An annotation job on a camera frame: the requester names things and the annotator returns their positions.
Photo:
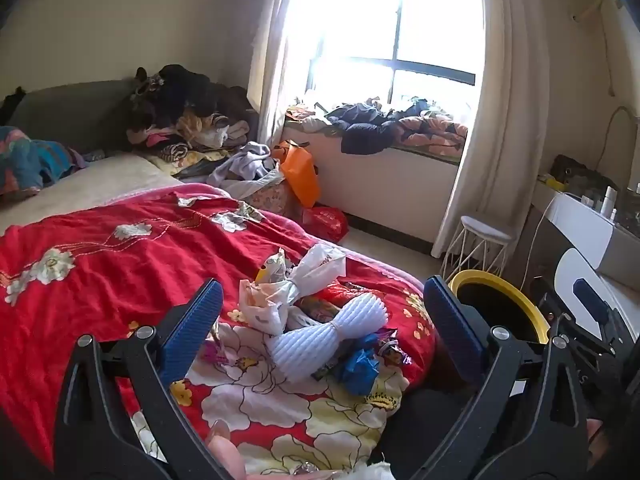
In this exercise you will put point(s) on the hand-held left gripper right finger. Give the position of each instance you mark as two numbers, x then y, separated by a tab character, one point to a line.
452	330

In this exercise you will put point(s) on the red shopping bag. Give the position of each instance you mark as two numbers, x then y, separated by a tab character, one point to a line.
325	222

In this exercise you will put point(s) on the white tissue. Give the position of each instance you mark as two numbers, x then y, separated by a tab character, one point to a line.
372	472

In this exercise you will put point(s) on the beige bed sheet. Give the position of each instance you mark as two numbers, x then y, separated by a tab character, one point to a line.
75	190

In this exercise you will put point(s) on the narrow cream curtain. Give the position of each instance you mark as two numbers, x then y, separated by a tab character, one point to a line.
272	85

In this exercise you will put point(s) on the yellow rimmed trash bin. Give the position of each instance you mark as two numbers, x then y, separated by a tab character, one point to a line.
495	310

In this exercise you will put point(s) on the red printed snack packet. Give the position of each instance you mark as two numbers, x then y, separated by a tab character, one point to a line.
320	306

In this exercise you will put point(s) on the person's left hand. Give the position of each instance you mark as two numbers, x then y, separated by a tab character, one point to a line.
225	447

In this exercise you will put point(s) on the orange patterned quilt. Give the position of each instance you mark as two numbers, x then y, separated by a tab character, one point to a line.
430	132

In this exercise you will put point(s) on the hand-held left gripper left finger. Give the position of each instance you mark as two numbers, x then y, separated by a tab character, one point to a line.
195	330

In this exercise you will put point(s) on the red floral blanket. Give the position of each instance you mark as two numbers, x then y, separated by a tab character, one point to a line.
125	285

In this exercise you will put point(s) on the white bottle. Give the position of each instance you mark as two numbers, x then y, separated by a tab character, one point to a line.
609	202

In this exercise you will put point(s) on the purple foil wrapper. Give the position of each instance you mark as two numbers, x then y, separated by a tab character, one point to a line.
217	355

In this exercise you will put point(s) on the window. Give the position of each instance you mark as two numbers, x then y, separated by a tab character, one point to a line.
397	25

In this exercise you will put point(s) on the grey headboard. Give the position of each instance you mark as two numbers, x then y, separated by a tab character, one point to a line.
65	110

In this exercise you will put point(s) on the white foam net sleeve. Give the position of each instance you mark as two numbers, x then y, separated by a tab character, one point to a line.
320	340

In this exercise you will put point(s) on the white window seat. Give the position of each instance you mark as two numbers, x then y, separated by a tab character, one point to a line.
380	185

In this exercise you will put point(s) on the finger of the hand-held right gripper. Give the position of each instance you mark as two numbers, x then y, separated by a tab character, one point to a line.
550	307
590	300

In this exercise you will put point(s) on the white printed paper bag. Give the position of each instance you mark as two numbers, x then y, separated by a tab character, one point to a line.
320	270

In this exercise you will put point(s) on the white orange wrapper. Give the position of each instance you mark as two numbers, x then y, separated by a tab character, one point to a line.
260	310

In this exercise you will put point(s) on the colourful snack wrapper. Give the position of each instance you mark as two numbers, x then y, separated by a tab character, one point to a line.
392	352

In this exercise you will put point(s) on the white dressing table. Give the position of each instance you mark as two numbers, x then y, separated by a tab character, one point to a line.
575	220

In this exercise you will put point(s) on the dark camouflage bag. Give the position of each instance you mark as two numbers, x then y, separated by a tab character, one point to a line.
580	172

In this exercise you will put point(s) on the orange bag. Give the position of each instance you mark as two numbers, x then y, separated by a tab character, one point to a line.
300	175

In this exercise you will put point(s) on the lilac grey garment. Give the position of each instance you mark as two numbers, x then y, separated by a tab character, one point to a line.
245	165

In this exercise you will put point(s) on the small yellow object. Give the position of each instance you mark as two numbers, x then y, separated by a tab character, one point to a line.
550	181

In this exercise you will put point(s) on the colourful folded clothes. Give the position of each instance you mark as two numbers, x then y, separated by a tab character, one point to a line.
305	115

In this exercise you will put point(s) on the dark blue jacket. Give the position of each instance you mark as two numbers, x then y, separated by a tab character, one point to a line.
365	135

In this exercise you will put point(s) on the wide cream curtain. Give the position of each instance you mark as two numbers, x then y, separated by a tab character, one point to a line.
500	110

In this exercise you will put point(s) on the blue plastic wrapper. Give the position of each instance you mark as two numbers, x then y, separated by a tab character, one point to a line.
357	367

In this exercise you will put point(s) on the colourful crumpled blanket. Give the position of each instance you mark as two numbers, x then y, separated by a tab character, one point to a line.
25	160

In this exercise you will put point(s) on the pile of mixed clothes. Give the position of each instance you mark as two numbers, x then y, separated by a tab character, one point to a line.
175	90

